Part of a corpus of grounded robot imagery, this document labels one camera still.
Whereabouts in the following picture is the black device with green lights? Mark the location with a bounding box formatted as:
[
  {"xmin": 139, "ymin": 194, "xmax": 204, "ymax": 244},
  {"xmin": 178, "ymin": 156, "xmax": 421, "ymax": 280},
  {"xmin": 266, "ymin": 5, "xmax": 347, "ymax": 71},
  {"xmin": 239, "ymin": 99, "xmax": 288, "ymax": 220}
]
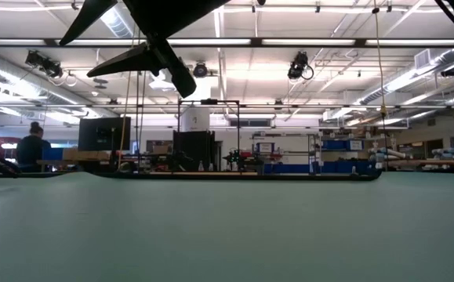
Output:
[{"xmin": 226, "ymin": 150, "xmax": 244, "ymax": 168}]

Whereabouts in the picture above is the white round pillar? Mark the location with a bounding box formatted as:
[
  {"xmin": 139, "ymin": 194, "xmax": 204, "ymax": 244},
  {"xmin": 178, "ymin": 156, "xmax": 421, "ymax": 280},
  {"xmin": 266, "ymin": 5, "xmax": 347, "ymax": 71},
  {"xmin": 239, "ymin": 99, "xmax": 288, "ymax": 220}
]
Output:
[{"xmin": 181, "ymin": 107, "xmax": 211, "ymax": 132}]

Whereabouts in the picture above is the black partition panel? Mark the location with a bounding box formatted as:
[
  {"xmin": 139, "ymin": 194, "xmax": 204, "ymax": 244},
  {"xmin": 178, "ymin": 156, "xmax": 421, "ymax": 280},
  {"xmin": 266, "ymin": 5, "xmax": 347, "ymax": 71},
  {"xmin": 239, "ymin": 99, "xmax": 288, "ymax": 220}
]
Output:
[{"xmin": 173, "ymin": 130, "xmax": 216, "ymax": 172}]

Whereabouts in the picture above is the brown cardboard box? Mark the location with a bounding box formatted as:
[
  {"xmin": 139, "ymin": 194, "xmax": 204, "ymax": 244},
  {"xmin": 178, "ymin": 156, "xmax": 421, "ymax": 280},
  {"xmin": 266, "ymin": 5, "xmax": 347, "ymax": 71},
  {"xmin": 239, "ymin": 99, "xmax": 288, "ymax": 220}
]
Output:
[{"xmin": 62, "ymin": 147, "xmax": 111, "ymax": 161}]

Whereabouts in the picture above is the round black ceiling fixture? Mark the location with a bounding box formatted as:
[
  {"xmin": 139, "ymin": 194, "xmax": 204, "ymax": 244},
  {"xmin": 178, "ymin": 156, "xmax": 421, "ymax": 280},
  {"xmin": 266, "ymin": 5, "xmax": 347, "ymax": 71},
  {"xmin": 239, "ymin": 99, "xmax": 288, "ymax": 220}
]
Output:
[{"xmin": 193, "ymin": 61, "xmax": 209, "ymax": 78}]

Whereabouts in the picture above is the yellow hanging cable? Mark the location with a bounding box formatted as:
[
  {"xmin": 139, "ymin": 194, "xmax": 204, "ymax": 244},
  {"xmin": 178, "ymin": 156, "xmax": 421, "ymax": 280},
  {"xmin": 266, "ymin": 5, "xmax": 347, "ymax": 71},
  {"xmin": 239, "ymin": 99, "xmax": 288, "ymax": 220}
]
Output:
[{"xmin": 117, "ymin": 72, "xmax": 133, "ymax": 168}]

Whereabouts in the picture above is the black ceiling camera with cable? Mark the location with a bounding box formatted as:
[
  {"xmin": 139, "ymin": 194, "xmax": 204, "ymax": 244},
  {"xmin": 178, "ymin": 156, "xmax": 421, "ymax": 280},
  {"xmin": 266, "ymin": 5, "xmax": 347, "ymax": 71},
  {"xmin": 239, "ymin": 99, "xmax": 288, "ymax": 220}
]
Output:
[{"xmin": 288, "ymin": 51, "xmax": 314, "ymax": 81}]

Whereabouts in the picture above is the red cabinet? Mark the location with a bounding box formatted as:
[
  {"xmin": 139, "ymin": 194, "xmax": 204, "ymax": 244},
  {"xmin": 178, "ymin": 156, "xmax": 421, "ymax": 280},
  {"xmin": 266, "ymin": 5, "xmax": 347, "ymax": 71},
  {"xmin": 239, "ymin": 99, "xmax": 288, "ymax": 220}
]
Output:
[{"xmin": 0, "ymin": 136, "xmax": 22, "ymax": 157}]

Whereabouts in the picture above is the silver ventilation duct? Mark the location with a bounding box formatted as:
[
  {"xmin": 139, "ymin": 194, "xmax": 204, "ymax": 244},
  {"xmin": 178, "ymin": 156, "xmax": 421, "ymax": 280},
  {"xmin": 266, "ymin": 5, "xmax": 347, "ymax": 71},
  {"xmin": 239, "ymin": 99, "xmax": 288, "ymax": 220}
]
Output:
[
  {"xmin": 359, "ymin": 49, "xmax": 454, "ymax": 105},
  {"xmin": 99, "ymin": 5, "xmax": 180, "ymax": 91}
]

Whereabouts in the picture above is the yellow hanging rope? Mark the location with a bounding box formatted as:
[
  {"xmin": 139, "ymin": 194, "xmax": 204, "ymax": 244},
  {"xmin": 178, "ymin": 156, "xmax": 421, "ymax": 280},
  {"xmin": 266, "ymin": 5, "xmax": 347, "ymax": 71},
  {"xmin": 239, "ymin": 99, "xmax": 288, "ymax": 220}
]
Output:
[{"xmin": 371, "ymin": 0, "xmax": 390, "ymax": 172}]

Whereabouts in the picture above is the wooden table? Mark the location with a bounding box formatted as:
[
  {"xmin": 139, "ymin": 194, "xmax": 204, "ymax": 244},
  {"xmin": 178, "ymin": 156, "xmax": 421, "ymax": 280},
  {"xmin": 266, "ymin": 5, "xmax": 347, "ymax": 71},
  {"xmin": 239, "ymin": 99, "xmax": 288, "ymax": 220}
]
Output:
[{"xmin": 383, "ymin": 158, "xmax": 454, "ymax": 166}]

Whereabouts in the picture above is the blue storage bin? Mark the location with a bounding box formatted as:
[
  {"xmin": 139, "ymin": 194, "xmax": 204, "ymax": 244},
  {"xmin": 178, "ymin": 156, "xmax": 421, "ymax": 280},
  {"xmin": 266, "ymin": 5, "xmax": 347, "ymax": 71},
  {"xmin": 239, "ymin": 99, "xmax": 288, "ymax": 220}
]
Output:
[
  {"xmin": 321, "ymin": 139, "xmax": 365, "ymax": 152},
  {"xmin": 263, "ymin": 162, "xmax": 383, "ymax": 175}
]

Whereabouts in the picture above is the black metal cube frame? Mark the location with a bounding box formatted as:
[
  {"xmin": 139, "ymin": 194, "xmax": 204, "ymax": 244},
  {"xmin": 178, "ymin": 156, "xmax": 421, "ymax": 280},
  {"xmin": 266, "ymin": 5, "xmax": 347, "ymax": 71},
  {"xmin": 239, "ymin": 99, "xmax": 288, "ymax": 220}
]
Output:
[{"xmin": 176, "ymin": 99, "xmax": 242, "ymax": 173}]

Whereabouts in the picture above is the person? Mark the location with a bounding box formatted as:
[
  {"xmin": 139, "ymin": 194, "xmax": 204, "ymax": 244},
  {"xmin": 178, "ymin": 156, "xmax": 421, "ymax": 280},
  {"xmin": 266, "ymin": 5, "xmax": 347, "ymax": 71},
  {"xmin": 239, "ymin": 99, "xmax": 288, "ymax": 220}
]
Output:
[{"xmin": 16, "ymin": 121, "xmax": 53, "ymax": 173}]

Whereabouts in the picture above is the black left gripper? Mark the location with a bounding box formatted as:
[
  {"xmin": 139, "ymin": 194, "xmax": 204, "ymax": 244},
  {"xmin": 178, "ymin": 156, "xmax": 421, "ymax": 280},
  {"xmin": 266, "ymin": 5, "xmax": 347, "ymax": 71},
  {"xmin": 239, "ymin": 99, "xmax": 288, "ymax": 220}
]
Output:
[{"xmin": 58, "ymin": 0, "xmax": 231, "ymax": 99}]

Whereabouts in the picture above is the white air vent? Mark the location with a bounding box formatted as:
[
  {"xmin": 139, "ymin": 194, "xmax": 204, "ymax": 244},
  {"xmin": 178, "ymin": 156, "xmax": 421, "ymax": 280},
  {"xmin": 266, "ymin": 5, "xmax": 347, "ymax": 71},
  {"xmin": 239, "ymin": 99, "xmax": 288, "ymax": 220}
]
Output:
[{"xmin": 413, "ymin": 49, "xmax": 432, "ymax": 71}]

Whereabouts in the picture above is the black hanging cable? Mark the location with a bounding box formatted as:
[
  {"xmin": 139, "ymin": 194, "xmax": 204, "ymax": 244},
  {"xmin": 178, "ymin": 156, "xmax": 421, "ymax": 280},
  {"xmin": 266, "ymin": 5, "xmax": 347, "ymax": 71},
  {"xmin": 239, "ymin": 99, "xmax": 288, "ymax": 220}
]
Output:
[
  {"xmin": 134, "ymin": 72, "xmax": 143, "ymax": 169},
  {"xmin": 138, "ymin": 76, "xmax": 149, "ymax": 157}
]

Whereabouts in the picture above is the black computer monitor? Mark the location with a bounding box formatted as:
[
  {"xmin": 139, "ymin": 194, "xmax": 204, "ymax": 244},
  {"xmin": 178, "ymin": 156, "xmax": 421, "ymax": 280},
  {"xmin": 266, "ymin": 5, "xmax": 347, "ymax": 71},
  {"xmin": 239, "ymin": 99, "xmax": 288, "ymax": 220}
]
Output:
[{"xmin": 78, "ymin": 116, "xmax": 132, "ymax": 153}]

